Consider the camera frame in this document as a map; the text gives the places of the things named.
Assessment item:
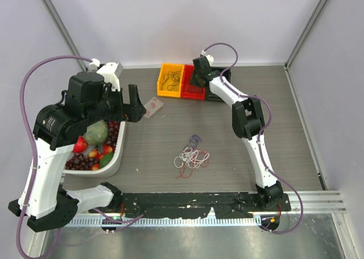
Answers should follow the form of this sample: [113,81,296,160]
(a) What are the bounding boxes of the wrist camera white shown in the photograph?
[200,50,214,66]
[96,62,123,91]

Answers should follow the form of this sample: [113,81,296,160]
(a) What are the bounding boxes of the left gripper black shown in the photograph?
[85,83,146,126]

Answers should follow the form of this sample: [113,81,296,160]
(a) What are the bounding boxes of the yellow plastic bin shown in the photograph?
[157,63,184,98]

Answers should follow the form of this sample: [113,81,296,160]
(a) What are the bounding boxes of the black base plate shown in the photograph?
[100,192,291,219]

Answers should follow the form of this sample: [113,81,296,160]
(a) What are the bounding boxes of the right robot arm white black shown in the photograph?
[190,55,283,211]

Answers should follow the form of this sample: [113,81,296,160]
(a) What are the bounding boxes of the small red grape bunch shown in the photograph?
[65,153,101,171]

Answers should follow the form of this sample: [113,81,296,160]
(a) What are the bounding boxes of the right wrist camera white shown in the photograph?
[200,50,214,66]

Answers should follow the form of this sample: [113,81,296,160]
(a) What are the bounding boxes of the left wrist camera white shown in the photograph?
[96,62,123,91]

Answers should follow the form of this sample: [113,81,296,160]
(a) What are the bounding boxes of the green melon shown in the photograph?
[83,120,109,145]

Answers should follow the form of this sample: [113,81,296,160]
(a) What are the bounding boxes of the white plastic basket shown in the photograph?
[63,122,126,178]

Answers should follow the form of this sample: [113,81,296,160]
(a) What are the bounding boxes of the playing card box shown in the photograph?
[143,97,164,119]

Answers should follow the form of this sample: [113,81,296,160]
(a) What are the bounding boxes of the red plastic bin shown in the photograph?
[180,65,205,101]

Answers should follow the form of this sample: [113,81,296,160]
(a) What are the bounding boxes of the aluminium frame rail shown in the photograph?
[283,190,346,214]

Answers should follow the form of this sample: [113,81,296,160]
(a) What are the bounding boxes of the purple wire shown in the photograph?
[163,70,183,82]
[159,76,180,91]
[188,133,203,146]

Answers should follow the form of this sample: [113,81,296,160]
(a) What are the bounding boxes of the dark red grape bunch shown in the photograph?
[106,121,121,149]

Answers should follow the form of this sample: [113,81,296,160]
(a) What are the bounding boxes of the black plastic bin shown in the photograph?
[204,70,234,105]

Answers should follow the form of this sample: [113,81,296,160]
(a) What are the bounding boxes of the red wire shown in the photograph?
[184,84,205,97]
[175,148,210,179]

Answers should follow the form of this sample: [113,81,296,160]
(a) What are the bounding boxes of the small peach fruits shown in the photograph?
[87,144,114,171]

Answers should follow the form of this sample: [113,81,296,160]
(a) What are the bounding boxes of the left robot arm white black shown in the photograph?
[8,72,146,232]

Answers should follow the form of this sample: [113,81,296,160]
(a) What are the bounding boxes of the red apple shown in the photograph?
[72,136,88,153]

